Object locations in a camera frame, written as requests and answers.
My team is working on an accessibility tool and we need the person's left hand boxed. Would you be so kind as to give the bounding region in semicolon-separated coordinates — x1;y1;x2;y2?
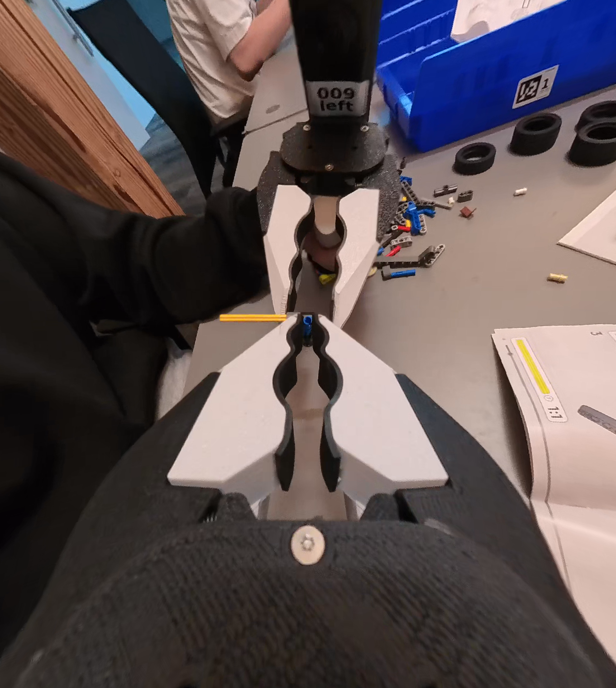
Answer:
304;235;340;272

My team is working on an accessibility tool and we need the black rubber tire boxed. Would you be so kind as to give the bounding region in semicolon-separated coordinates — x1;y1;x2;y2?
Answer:
568;121;616;167
577;100;616;130
509;112;563;157
454;142;497;176

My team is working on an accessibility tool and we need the lego instruction booklet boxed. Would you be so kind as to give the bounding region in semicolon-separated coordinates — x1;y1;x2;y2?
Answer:
492;322;616;688

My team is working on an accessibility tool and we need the white printed paper sheet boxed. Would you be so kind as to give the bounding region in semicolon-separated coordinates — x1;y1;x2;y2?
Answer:
557;158;616;278

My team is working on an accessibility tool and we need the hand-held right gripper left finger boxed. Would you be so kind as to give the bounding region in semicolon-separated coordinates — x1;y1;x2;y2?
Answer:
167;316;300;503

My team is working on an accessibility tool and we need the pile of lego pieces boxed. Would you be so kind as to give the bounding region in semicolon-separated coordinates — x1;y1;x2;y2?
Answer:
369;172;476;281

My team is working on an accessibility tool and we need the black chair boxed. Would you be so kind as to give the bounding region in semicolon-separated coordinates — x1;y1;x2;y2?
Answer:
68;0;236;199

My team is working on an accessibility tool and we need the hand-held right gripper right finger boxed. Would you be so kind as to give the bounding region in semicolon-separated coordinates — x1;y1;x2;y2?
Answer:
312;315;449;508

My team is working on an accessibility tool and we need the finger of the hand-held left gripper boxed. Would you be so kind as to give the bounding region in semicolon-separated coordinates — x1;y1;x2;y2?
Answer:
331;188;382;330
262;185;314;323

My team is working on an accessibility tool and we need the wooden cabinet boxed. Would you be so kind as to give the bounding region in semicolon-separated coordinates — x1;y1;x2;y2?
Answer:
0;0;186;218

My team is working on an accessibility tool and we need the blue plastic bin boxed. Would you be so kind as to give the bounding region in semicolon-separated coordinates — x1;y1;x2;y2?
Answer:
375;0;616;154

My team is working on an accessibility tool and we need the person's black clothing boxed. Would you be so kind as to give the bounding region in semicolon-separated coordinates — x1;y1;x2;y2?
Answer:
0;134;198;688

